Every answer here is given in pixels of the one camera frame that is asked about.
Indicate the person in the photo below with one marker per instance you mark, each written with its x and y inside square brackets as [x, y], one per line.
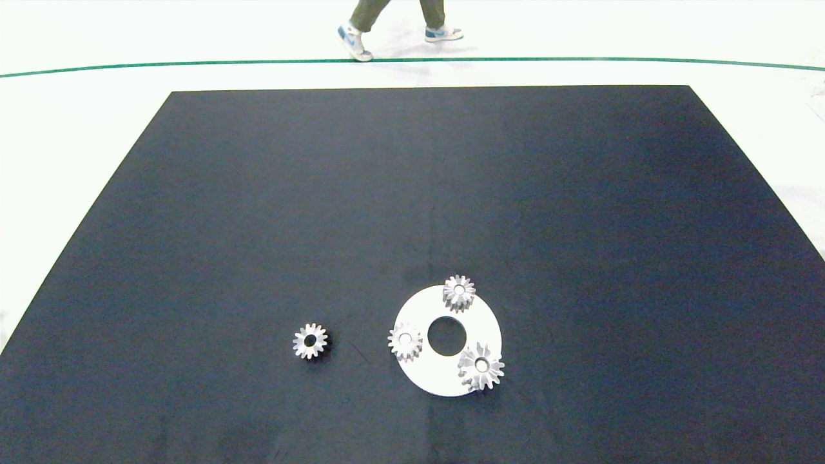
[361, 16]

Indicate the dark mat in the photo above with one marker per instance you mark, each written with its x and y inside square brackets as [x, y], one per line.
[258, 193]

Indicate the round white plate with pins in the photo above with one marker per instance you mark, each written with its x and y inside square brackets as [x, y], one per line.
[425, 375]

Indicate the large steel gear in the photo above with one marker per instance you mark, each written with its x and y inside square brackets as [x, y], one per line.
[493, 369]

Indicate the small steel gear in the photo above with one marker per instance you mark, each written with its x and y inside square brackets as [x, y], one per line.
[450, 292]
[396, 339]
[300, 342]

